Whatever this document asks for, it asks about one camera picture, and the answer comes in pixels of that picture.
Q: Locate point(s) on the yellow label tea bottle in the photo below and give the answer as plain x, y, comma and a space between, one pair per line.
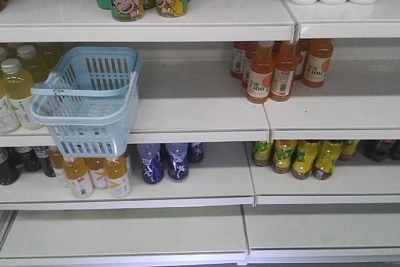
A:
261, 152
306, 153
349, 149
282, 157
323, 166

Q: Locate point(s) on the blue sports drink bottle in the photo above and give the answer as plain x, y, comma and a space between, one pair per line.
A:
177, 165
152, 169
195, 152

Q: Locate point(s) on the pale green juice bottle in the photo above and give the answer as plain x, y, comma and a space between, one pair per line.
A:
18, 83
33, 63

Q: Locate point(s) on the plastic cola bottle red label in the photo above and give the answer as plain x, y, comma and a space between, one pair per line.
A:
377, 150

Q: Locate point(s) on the orange juice bottle white label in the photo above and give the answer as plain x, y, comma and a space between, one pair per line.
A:
57, 161
97, 172
117, 176
78, 177

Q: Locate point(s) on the light blue plastic basket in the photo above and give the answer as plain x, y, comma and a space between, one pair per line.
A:
88, 102

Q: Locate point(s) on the white metal shelf unit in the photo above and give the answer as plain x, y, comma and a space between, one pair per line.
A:
228, 211

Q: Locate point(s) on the orange C100 drink bottle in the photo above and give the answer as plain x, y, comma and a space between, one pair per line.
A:
285, 63
261, 73
320, 53
238, 52

